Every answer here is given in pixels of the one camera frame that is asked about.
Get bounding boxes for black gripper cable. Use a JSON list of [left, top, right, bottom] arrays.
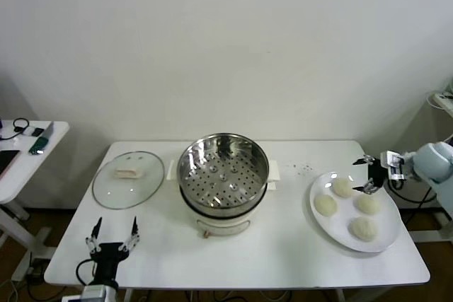
[[387, 178, 428, 204], [76, 258, 100, 287]]

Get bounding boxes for white electric cooker base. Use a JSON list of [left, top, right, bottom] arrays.
[[166, 158, 282, 239]]

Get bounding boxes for white desk frame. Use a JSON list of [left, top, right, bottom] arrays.
[[406, 209, 453, 245]]

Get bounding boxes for white steamed baozi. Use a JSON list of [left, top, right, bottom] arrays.
[[349, 216, 379, 243], [355, 194, 382, 215], [333, 178, 354, 199], [314, 194, 338, 218]]

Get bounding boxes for perforated steel steamer basket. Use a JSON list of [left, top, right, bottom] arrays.
[[176, 132, 270, 219]]

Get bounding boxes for white side table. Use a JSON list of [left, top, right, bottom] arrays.
[[0, 120, 70, 259]]

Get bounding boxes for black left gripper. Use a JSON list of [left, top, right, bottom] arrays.
[[84, 215, 142, 286]]

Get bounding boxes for white power strip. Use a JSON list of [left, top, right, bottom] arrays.
[[432, 91, 453, 108]]

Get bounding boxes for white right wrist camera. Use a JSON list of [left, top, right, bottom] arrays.
[[380, 151, 408, 182]]

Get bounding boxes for black looped cable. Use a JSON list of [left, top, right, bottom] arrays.
[[12, 117, 30, 134]]

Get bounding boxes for green and grey tool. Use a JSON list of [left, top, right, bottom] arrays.
[[28, 120, 55, 156]]

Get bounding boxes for white round plate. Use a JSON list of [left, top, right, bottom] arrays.
[[309, 170, 403, 254]]

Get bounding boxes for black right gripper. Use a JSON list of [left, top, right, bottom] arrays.
[[352, 154, 389, 195]]

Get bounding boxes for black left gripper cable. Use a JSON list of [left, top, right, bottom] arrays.
[[76, 258, 100, 287]]

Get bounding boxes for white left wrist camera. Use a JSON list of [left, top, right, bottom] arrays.
[[83, 284, 118, 302]]

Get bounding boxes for black hanging power cable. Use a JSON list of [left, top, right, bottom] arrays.
[[403, 185, 438, 227]]

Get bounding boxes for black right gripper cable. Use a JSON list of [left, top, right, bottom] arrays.
[[387, 178, 428, 204]]

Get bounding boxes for black floor adapter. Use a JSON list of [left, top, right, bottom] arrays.
[[24, 262, 47, 281]]

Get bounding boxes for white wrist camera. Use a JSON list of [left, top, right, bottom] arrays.
[[83, 284, 118, 302], [380, 151, 408, 182]]

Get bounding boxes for glass lid with white handle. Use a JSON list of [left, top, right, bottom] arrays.
[[91, 150, 166, 210]]

